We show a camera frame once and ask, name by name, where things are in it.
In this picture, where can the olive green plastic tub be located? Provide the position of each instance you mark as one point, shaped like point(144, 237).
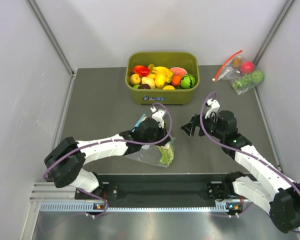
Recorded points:
point(167, 59)

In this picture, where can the orange fake tangerine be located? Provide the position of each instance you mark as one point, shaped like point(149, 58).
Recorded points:
point(176, 80)

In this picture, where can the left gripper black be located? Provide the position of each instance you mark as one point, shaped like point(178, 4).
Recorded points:
point(163, 133)

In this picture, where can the red fake pepper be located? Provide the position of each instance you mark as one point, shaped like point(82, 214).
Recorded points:
point(141, 70)

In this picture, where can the dark purple fake fruit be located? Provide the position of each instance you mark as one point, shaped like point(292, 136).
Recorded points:
point(144, 87)

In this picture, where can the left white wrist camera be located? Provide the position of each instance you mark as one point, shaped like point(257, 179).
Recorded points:
point(158, 115)

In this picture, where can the blue zip clear bag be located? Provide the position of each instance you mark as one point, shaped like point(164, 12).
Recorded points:
point(155, 152)

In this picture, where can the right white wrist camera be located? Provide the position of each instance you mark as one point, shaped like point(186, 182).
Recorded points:
point(213, 106)

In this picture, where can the green bumpy fake fruit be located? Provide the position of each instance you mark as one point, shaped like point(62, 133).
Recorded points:
point(257, 76)

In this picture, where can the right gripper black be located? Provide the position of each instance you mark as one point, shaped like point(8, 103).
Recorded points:
point(189, 128)

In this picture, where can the grey slotted cable duct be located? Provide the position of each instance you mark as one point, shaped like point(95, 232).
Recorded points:
point(98, 207)

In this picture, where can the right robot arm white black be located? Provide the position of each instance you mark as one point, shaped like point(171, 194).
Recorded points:
point(272, 191)

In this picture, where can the yellow fake banana bunch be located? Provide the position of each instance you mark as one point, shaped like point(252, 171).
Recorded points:
point(169, 74)

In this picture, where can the yellow fake apple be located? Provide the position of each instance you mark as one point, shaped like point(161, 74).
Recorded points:
point(135, 79)

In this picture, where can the yellow fake lemon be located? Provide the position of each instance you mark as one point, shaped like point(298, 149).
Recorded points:
point(160, 78)

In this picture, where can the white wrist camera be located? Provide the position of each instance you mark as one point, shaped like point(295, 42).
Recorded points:
point(158, 115)
point(213, 106)

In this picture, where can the green fake lime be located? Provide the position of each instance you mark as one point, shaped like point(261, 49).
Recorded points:
point(136, 86)

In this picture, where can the yellow fake orange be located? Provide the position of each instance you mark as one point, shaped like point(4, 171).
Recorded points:
point(168, 87)

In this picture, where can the green fake watermelon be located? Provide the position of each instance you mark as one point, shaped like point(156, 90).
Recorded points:
point(187, 81)

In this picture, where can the red zip clear bag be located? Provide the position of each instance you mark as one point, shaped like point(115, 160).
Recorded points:
point(230, 71)

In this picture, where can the fake celery stalk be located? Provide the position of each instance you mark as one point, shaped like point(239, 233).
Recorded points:
point(167, 155)

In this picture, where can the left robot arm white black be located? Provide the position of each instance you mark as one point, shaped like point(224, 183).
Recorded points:
point(64, 165)

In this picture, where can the pink fake peach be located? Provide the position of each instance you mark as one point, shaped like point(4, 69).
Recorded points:
point(178, 71)

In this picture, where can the beige fake pear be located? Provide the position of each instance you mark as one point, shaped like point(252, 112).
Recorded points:
point(149, 81)

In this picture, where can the red fake apple in bag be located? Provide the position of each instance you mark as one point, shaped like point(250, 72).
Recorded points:
point(247, 67)

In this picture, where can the green fake grapes in bag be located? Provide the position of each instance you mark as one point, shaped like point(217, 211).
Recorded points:
point(242, 82)

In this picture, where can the blue tub label sticker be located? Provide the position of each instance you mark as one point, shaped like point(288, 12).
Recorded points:
point(148, 98)

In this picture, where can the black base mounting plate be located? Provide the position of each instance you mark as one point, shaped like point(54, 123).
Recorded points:
point(114, 187)

